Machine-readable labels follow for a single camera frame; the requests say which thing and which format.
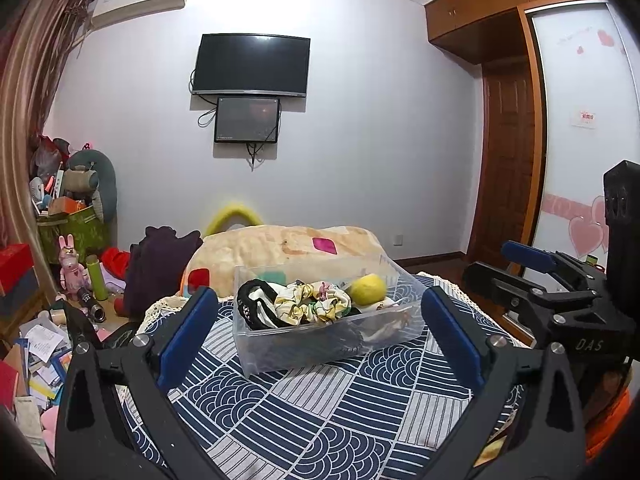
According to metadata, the pink rabbit toy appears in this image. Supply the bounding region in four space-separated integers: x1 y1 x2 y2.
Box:
58 234 91 300

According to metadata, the red plush item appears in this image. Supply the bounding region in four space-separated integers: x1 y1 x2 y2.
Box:
101 247 130 281

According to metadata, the green cardboard box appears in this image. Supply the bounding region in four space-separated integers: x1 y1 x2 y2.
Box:
36 206 111 264

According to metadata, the pink plush pillow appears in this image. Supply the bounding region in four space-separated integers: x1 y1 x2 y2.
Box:
40 405 58 456

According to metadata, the wall mounted black television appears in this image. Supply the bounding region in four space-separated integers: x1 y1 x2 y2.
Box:
192 32 310 98

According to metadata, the green bottle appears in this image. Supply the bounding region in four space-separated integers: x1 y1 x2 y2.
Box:
86 255 108 301

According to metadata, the blue white patterned tablecloth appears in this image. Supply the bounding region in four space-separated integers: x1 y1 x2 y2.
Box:
117 271 526 480

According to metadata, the yellow green plush arch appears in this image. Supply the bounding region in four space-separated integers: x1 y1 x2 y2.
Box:
203 203 262 236

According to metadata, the red box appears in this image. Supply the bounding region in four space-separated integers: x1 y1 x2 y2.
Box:
0 244 34 296

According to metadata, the beige patterned blanket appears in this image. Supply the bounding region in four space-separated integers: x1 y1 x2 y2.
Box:
179 224 384 298

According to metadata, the black and white garment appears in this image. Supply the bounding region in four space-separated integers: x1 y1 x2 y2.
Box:
235 278 288 330

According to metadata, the grey green plush toy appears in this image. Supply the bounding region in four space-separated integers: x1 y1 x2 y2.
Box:
62 150 117 224

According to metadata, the wooden wardrobe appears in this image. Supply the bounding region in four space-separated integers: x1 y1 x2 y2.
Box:
424 0 587 274

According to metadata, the yellow floral scrunchie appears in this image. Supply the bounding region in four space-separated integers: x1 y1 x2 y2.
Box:
273 281 352 326

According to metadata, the black flashlight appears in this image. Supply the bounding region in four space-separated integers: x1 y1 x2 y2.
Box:
77 287 106 323

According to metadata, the yellow plush doll head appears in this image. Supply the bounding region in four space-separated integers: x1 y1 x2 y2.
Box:
347 274 387 307

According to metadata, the white sliding wardrobe door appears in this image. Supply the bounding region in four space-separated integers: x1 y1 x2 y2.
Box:
527 0 639 266

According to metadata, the dark purple plush cushion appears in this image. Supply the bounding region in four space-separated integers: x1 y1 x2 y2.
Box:
122 226 203 318

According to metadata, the clear plastic storage bin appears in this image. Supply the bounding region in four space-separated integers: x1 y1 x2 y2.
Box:
233 256 425 376

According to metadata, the striped brown curtain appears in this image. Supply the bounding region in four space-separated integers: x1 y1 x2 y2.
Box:
0 0 90 301

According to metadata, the small black wall monitor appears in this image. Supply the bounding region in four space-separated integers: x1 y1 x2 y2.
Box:
214 96 281 144

